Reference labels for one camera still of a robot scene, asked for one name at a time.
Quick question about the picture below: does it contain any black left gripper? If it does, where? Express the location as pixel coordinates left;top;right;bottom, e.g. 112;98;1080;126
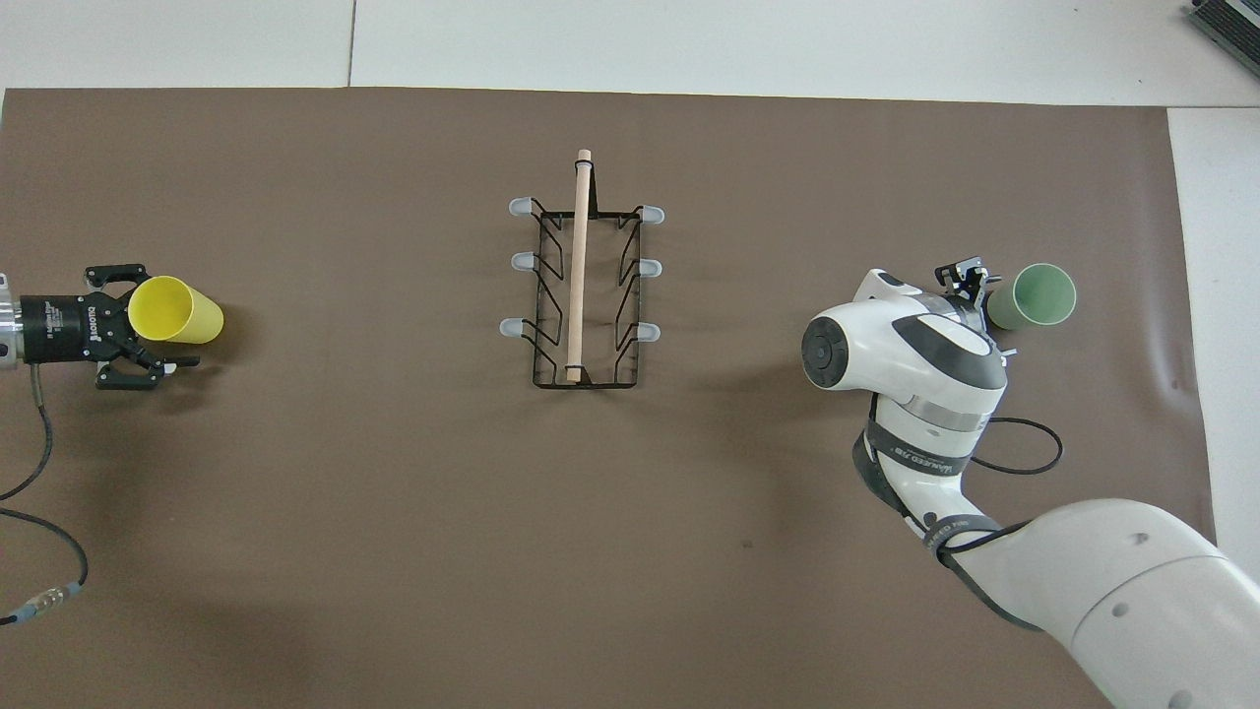
20;264;202;391

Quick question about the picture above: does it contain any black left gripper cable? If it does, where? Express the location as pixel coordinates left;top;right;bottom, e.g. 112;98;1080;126
0;362;90;626

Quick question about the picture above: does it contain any yellow plastic cup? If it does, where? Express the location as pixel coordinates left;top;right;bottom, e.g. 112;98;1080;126
128;276;225;346

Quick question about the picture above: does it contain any pale green plastic cup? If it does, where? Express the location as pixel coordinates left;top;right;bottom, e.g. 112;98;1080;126
987;263;1078;331

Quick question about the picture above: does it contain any black wire cup rack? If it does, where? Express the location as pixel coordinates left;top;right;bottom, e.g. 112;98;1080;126
499;149;666;391

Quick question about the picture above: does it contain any grey ribbed device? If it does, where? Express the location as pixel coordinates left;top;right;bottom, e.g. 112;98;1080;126
1184;0;1260;62

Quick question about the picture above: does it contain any brown paper table mat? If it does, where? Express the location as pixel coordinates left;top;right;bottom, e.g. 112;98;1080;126
0;87;1239;709

